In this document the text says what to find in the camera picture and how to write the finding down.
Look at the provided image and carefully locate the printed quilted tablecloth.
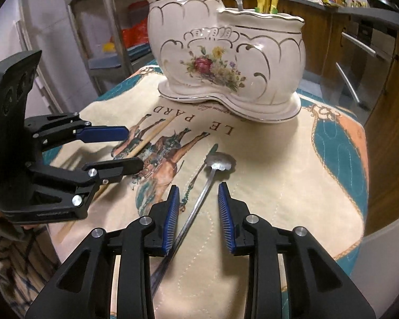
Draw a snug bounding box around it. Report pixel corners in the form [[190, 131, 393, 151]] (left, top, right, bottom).
[[41, 65, 369, 319]]

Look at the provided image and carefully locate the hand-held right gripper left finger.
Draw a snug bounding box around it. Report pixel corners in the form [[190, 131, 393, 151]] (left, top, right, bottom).
[[25, 185, 181, 319]]

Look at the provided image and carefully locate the built-in oven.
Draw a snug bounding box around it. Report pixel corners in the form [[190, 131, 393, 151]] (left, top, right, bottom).
[[334, 16, 399, 114]]

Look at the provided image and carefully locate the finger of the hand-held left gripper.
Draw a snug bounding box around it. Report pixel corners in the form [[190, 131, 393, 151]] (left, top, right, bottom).
[[26, 157, 144, 214], [23, 112, 130, 151]]

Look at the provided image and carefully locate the red plastic bag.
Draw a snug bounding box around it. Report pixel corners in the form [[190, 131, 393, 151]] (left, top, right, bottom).
[[121, 23, 151, 49]]

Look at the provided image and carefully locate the metal shelf rack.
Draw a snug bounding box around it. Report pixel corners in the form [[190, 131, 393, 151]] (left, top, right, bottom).
[[63, 0, 153, 98]]

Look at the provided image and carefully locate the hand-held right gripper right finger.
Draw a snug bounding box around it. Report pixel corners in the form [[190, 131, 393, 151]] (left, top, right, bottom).
[[218, 182, 376, 319]]

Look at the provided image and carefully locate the white floral ceramic cutlery holder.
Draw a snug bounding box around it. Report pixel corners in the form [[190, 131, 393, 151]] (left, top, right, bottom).
[[143, 0, 307, 124]]

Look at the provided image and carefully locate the silver spoon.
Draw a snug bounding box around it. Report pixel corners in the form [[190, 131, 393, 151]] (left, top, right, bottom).
[[149, 152, 236, 298]]

